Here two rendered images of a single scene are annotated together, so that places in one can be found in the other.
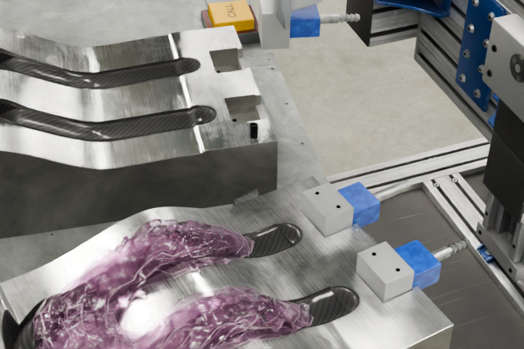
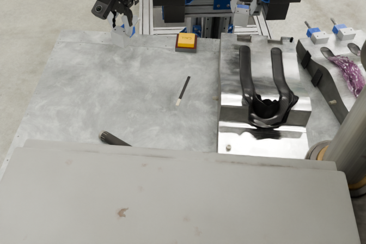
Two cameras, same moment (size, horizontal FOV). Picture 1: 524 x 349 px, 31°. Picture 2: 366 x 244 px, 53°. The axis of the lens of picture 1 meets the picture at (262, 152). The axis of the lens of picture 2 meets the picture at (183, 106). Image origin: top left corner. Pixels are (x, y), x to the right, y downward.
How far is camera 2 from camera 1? 1.45 m
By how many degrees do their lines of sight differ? 51
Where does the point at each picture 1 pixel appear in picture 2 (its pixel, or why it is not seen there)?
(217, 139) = (291, 49)
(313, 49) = (16, 80)
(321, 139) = not seen: hidden behind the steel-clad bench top
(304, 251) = (333, 48)
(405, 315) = (358, 36)
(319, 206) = (323, 37)
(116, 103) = (261, 71)
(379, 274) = (352, 33)
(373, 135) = not seen: hidden behind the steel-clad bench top
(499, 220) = not seen: hidden behind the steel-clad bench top
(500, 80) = not seen: outside the picture
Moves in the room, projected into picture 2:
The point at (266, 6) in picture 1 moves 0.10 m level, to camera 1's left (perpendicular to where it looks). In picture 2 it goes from (244, 13) to (238, 30)
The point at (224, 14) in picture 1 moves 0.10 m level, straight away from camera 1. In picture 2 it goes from (188, 40) to (162, 35)
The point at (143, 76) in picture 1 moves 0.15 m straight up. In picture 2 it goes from (244, 62) to (251, 26)
